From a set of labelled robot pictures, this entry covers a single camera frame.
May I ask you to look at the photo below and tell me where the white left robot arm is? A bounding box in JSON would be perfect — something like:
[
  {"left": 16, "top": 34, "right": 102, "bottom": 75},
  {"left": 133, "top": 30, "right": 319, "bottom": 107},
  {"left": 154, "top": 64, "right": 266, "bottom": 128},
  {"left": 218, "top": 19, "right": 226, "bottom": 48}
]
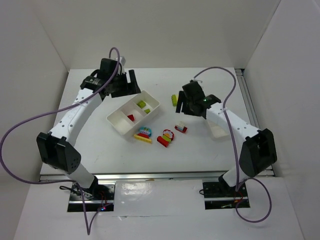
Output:
[{"left": 36, "top": 56, "right": 141, "bottom": 198}]

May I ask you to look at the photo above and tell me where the aluminium side rail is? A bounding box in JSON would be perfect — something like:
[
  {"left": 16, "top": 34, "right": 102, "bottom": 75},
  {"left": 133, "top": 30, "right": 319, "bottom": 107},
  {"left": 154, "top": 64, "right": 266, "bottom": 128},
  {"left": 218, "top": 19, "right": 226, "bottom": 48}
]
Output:
[{"left": 235, "top": 68, "right": 260, "bottom": 128}]

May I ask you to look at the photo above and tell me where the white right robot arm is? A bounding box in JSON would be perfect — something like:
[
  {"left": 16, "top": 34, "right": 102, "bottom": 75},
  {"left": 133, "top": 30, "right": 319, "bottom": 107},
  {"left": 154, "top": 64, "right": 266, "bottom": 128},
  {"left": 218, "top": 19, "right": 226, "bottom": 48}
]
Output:
[{"left": 176, "top": 80, "right": 278, "bottom": 192}]

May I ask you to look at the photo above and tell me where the green lego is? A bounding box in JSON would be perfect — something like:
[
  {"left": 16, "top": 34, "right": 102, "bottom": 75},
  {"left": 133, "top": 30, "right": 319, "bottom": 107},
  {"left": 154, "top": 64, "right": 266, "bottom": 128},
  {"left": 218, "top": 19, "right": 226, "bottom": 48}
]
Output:
[{"left": 162, "top": 134, "right": 172, "bottom": 143}]

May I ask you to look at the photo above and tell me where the red curved lego brick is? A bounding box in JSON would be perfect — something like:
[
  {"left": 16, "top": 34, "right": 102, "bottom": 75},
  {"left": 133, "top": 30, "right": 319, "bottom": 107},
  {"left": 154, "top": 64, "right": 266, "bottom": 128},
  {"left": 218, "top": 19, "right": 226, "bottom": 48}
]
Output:
[{"left": 174, "top": 125, "right": 188, "bottom": 134}]

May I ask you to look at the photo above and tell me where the yellow flat lego plate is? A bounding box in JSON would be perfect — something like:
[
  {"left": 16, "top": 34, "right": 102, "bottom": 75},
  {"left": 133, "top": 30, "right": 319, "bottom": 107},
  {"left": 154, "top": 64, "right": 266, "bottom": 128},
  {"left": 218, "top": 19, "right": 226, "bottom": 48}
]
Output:
[{"left": 133, "top": 134, "right": 153, "bottom": 144}]

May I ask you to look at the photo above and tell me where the white sorting tray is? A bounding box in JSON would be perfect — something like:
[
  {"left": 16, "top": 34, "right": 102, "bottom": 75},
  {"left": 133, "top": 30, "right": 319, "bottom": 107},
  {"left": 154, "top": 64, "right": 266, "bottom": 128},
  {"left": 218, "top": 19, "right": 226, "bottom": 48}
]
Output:
[
  {"left": 204, "top": 119, "right": 229, "bottom": 141},
  {"left": 106, "top": 90, "right": 161, "bottom": 139}
]

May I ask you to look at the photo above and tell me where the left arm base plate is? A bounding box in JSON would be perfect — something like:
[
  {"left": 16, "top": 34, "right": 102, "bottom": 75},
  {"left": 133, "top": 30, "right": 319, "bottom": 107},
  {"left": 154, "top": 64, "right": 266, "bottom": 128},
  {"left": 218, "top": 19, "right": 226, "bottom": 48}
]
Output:
[{"left": 59, "top": 182, "right": 116, "bottom": 213}]

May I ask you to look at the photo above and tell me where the red sloped lego brick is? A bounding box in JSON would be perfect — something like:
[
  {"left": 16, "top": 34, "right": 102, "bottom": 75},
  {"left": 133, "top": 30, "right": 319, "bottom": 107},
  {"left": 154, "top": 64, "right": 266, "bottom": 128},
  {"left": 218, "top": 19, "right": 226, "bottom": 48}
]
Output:
[{"left": 137, "top": 133, "right": 150, "bottom": 139}]

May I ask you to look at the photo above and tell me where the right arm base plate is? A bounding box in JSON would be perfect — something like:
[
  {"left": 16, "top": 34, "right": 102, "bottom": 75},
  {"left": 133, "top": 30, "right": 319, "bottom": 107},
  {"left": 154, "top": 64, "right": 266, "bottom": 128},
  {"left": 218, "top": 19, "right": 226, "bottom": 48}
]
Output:
[{"left": 199, "top": 177, "right": 250, "bottom": 210}]

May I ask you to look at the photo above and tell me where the red base lego brick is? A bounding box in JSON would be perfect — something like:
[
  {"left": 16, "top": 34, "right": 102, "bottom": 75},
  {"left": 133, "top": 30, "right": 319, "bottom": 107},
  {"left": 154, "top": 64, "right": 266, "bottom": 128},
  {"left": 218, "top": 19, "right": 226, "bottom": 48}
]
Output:
[{"left": 156, "top": 135, "right": 171, "bottom": 148}]

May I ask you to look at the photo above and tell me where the green square lego brick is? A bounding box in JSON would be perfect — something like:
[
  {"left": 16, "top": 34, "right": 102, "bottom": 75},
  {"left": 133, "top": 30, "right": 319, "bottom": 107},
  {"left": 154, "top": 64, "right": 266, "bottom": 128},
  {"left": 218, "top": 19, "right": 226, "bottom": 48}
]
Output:
[{"left": 137, "top": 100, "right": 146, "bottom": 109}]

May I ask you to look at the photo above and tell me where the small red lego brick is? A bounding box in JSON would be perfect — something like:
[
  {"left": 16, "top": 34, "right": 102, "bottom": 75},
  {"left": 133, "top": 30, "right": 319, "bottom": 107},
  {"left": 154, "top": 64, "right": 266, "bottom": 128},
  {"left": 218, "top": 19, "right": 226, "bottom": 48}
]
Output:
[{"left": 127, "top": 114, "right": 136, "bottom": 122}]

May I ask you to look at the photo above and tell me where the teal frog lego brick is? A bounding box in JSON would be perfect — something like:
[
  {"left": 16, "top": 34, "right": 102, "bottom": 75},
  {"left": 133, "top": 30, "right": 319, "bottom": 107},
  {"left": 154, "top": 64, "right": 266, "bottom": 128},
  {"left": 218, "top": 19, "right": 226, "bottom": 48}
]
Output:
[{"left": 139, "top": 127, "right": 152, "bottom": 137}]

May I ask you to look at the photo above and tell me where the long green lego brick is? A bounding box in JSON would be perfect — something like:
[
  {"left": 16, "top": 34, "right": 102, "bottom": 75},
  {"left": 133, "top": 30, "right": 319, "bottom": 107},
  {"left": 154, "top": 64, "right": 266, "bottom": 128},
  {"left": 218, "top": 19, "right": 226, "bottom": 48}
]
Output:
[{"left": 171, "top": 94, "right": 178, "bottom": 107}]

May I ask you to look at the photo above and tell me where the aluminium front rail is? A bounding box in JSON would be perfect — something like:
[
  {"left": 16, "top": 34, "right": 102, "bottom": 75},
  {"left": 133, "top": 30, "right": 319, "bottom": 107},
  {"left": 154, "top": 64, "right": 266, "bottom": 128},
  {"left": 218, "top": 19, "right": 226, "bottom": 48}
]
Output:
[{"left": 39, "top": 169, "right": 275, "bottom": 182}]

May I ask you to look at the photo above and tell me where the flower printed lego brick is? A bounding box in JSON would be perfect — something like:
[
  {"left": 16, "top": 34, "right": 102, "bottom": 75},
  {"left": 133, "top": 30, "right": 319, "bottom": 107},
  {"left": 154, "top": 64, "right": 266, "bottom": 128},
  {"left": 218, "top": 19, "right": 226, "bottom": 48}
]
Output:
[{"left": 162, "top": 129, "right": 175, "bottom": 140}]

